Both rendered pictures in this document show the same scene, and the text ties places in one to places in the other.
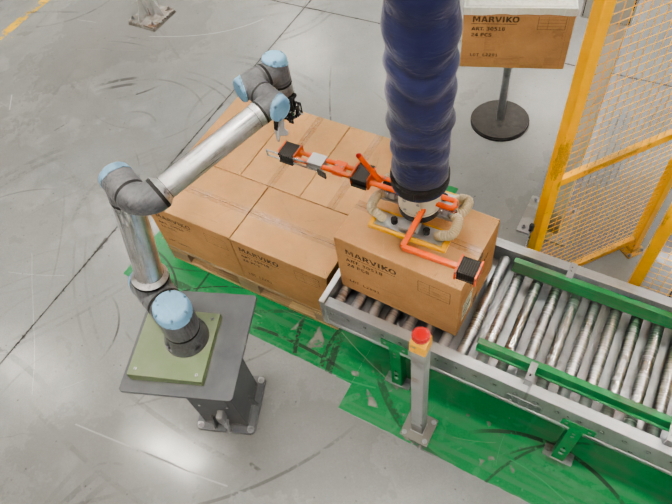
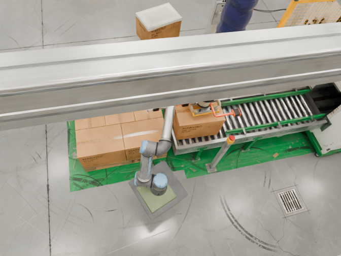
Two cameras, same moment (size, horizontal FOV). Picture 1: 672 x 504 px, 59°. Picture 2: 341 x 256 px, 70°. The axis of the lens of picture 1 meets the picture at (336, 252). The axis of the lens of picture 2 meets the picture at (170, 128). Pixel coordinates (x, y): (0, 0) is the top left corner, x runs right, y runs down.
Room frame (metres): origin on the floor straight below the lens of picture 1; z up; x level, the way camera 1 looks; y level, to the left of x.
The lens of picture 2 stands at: (0.92, 1.35, 3.53)
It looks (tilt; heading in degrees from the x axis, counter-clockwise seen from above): 61 degrees down; 299
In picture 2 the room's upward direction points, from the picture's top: 11 degrees clockwise
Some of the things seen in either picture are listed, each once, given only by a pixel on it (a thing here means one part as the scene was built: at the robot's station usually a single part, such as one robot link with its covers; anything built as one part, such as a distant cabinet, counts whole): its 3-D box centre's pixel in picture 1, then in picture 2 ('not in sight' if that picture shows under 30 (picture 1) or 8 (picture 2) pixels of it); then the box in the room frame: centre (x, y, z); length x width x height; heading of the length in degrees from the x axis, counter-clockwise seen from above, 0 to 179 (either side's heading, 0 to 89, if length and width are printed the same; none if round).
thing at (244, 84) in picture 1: (253, 84); not in sight; (1.76, 0.18, 1.65); 0.12 x 0.12 x 0.09; 32
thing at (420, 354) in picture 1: (419, 389); (219, 155); (0.97, -0.25, 0.50); 0.07 x 0.07 x 1.00; 52
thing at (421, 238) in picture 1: (410, 227); (205, 109); (1.42, -0.31, 1.09); 0.34 x 0.10 x 0.05; 53
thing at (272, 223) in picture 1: (284, 196); (121, 124); (2.36, 0.24, 0.34); 1.20 x 1.00 x 0.40; 52
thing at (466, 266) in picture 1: (468, 270); (236, 113); (1.11, -0.45, 1.20); 0.09 x 0.08 x 0.05; 143
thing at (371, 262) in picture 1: (415, 254); (196, 117); (1.52, -0.36, 0.75); 0.60 x 0.40 x 0.40; 50
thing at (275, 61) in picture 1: (276, 69); not in sight; (1.83, 0.09, 1.65); 0.10 x 0.09 x 0.12; 122
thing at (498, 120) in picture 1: (504, 86); not in sight; (2.98, -1.30, 0.31); 0.40 x 0.40 x 0.62
